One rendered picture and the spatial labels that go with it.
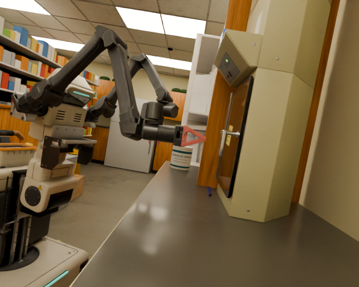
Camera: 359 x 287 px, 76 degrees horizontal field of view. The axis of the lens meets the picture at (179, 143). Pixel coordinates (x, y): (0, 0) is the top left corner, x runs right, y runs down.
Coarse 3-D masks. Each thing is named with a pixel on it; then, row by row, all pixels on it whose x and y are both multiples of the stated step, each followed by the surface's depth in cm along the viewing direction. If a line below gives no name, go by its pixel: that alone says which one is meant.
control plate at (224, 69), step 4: (224, 56) 84; (228, 56) 80; (224, 60) 86; (228, 60) 83; (220, 64) 94; (224, 64) 89; (228, 64) 85; (232, 64) 81; (220, 68) 97; (224, 68) 92; (228, 68) 88; (236, 68) 80; (224, 72) 96; (232, 72) 86; (236, 72) 82; (232, 76) 89; (228, 80) 98
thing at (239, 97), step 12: (240, 84) 85; (240, 96) 81; (240, 108) 77; (228, 120) 99; (240, 120) 74; (240, 132) 72; (228, 156) 84; (228, 168) 80; (228, 180) 77; (228, 192) 74
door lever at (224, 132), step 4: (224, 132) 75; (228, 132) 76; (232, 132) 76; (236, 132) 75; (224, 136) 75; (236, 136) 75; (224, 140) 76; (220, 144) 76; (224, 144) 76; (220, 148) 76; (220, 152) 76; (220, 156) 76
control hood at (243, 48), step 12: (228, 36) 70; (240, 36) 69; (252, 36) 69; (228, 48) 76; (240, 48) 70; (252, 48) 69; (216, 60) 95; (240, 60) 73; (252, 60) 70; (240, 72) 79
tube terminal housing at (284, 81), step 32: (288, 0) 68; (320, 0) 74; (288, 32) 69; (320, 32) 79; (288, 64) 69; (256, 96) 70; (288, 96) 70; (256, 128) 71; (288, 128) 73; (256, 160) 71; (288, 160) 77; (256, 192) 72; (288, 192) 82
